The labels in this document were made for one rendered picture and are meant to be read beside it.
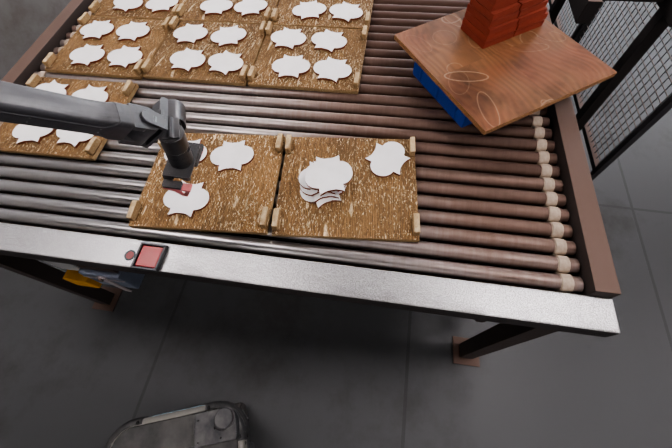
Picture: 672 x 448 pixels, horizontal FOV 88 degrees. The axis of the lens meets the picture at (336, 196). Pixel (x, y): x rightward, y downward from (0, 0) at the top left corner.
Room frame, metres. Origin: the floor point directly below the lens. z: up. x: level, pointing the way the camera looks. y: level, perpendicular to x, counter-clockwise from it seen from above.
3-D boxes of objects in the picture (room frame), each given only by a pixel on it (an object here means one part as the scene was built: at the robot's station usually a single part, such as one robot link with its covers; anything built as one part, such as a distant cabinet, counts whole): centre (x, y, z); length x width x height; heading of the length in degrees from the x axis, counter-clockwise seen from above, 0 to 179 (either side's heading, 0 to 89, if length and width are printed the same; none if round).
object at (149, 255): (0.38, 0.53, 0.92); 0.06 x 0.06 x 0.01; 77
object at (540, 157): (0.81, 0.25, 0.90); 1.95 x 0.05 x 0.05; 77
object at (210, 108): (0.91, 0.23, 0.90); 1.95 x 0.05 x 0.05; 77
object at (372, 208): (0.55, -0.04, 0.93); 0.41 x 0.35 x 0.02; 82
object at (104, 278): (0.42, 0.73, 0.77); 0.14 x 0.11 x 0.18; 77
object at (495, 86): (0.94, -0.58, 1.03); 0.50 x 0.50 x 0.02; 21
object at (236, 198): (0.62, 0.38, 0.93); 0.41 x 0.35 x 0.02; 81
